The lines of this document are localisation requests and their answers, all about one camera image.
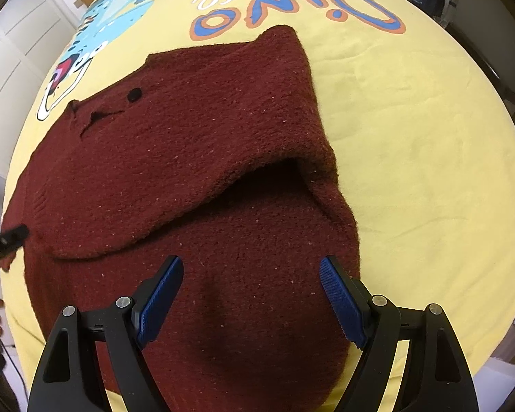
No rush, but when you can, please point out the maroon knit sweater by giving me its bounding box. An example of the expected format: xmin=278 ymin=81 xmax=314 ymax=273
xmin=0 ymin=26 xmax=361 ymax=412

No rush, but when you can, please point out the yellow printed blanket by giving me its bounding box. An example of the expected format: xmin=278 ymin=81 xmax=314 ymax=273
xmin=2 ymin=0 xmax=515 ymax=412

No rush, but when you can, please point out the white wardrobe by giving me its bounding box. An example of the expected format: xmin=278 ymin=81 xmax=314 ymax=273
xmin=0 ymin=0 xmax=91 ymax=147

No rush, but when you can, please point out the black cable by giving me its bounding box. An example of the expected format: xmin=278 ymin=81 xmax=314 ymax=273
xmin=1 ymin=341 xmax=28 ymax=398

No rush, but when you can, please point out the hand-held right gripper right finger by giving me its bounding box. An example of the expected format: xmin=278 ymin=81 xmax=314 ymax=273
xmin=319 ymin=256 xmax=479 ymax=412

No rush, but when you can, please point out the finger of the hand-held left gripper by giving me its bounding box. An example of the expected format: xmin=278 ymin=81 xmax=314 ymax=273
xmin=0 ymin=223 xmax=30 ymax=267

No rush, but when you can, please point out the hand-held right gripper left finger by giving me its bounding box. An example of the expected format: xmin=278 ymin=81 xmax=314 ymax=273
xmin=27 ymin=256 xmax=185 ymax=412

